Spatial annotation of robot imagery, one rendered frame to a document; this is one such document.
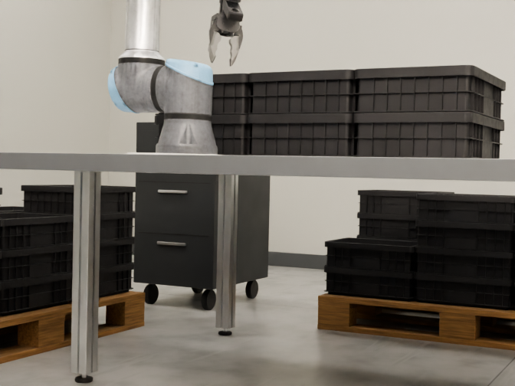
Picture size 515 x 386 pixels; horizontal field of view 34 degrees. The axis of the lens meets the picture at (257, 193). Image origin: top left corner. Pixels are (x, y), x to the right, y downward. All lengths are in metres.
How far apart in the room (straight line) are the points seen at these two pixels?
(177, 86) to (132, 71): 0.13
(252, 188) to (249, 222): 0.18
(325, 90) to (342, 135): 0.12
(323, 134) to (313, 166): 0.52
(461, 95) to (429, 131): 0.11
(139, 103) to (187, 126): 0.15
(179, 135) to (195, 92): 0.11
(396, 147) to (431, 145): 0.09
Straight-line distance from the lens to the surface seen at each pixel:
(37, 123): 6.24
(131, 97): 2.13
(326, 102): 2.19
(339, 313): 3.68
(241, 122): 2.29
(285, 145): 2.24
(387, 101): 2.14
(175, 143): 2.03
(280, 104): 2.25
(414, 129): 2.11
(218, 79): 2.33
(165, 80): 2.08
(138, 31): 2.16
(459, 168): 1.59
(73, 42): 6.60
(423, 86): 2.12
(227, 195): 3.45
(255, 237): 4.41
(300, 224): 6.06
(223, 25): 2.59
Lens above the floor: 0.67
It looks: 1 degrees down
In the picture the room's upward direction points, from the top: 1 degrees clockwise
